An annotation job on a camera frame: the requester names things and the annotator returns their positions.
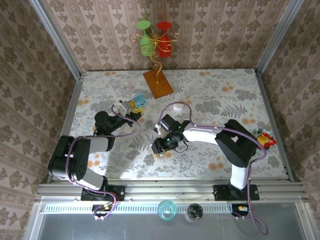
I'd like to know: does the teal earbud case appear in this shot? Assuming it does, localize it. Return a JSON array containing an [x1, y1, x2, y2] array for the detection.
[[132, 92, 148, 109]]

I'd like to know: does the clear glass tumbler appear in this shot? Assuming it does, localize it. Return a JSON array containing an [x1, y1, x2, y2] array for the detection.
[[117, 79, 133, 97]]

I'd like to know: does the floral tablecloth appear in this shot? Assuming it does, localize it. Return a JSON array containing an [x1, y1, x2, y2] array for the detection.
[[58, 69, 288, 180]]

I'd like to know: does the teal drinking glass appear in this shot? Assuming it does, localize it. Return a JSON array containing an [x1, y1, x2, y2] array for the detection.
[[157, 199, 178, 221]]

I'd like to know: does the green wine glass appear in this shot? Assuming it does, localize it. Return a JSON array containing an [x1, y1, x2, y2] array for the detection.
[[136, 20, 153, 57]]

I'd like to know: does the red wine glass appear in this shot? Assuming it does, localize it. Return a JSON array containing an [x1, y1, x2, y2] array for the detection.
[[156, 21, 174, 59]]

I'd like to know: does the dark clear drinking glass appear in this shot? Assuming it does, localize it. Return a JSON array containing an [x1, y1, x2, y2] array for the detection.
[[184, 202, 204, 223]]

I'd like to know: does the grey metal shelf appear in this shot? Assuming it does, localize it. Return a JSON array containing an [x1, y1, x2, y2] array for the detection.
[[24, 197, 316, 240]]

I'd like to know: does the red yellow snack bag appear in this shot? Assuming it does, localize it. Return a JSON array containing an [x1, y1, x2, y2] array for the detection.
[[256, 131, 278, 150]]

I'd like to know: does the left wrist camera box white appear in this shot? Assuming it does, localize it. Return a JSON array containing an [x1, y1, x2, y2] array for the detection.
[[112, 100, 133, 115]]

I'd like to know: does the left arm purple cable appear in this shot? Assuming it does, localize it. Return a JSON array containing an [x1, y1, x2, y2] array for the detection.
[[64, 104, 142, 221]]

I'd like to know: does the gold wire rack wooden base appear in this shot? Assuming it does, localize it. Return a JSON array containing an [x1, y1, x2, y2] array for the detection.
[[128, 32, 181, 100]]

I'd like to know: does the aluminium mounting rail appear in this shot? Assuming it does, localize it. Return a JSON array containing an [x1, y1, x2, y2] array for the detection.
[[36, 177, 309, 202]]

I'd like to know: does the aluminium side rail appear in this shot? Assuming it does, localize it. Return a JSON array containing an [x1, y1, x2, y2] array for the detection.
[[46, 72, 85, 185], [254, 69, 297, 182]]

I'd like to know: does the slotted white cable duct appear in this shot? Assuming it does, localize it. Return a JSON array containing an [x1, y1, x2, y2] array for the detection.
[[43, 201, 233, 214]]

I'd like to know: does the black cable connector block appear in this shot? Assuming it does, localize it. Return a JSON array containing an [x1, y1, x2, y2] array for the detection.
[[91, 204, 111, 218], [231, 203, 251, 218]]

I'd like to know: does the aluminium frame post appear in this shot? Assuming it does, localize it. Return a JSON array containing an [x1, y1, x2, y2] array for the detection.
[[255, 0, 305, 74], [28, 0, 83, 80]]

